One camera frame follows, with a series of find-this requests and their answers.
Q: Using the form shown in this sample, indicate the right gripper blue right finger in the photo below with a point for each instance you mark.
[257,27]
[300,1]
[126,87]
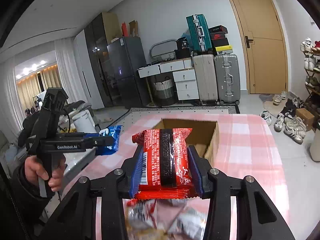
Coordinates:
[194,167]

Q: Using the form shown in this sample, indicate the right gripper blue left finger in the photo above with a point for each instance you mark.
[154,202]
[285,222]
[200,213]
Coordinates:
[136,173]

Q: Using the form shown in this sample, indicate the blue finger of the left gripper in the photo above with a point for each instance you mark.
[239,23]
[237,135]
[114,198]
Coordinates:
[90,135]

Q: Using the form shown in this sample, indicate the blue cookie snack packet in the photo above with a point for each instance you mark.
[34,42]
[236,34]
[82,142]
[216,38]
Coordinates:
[112,139]

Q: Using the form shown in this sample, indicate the red black snack packet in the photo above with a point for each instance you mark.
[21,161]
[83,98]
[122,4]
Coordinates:
[165,167]

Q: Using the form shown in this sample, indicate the person's left hand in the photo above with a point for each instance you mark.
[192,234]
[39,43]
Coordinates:
[35,170]

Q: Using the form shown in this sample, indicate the dotted white rug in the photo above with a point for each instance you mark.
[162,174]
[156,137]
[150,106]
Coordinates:
[127,117]

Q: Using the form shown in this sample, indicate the white silver snack bag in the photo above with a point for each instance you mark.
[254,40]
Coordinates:
[166,218]

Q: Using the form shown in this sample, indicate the pink plaid tablecloth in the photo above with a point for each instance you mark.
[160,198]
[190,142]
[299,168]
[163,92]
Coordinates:
[245,191]

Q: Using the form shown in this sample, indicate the striped laundry basket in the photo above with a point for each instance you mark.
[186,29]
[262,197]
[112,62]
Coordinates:
[164,92]

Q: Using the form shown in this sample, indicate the dark grey refrigerator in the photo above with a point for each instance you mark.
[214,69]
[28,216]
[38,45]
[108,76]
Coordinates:
[127,56]

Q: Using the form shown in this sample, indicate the white drawer desk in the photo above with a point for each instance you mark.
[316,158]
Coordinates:
[183,75]

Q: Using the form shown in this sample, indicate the beige suitcase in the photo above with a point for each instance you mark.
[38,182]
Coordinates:
[206,77]

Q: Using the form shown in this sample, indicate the silver grey suitcase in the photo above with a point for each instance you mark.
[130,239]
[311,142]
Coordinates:
[228,78]

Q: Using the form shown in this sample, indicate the black glass cabinet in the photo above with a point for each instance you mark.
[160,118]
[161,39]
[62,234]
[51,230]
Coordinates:
[99,34]

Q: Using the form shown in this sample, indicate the white trash bin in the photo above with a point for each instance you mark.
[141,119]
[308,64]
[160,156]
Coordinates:
[315,147]

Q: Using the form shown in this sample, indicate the small brown cardboard box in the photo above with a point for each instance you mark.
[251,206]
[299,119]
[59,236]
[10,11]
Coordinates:
[306,117]

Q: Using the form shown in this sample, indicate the wooden door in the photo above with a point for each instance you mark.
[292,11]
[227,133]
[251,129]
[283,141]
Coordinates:
[263,44]

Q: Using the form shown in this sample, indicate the teal suitcase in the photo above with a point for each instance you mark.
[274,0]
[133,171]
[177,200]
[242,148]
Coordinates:
[199,32]

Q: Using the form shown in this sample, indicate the stack of shoe boxes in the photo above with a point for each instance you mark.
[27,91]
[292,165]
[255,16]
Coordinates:
[219,40]

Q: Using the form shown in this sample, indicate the wooden shoe rack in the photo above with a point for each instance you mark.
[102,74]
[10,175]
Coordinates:
[311,67]

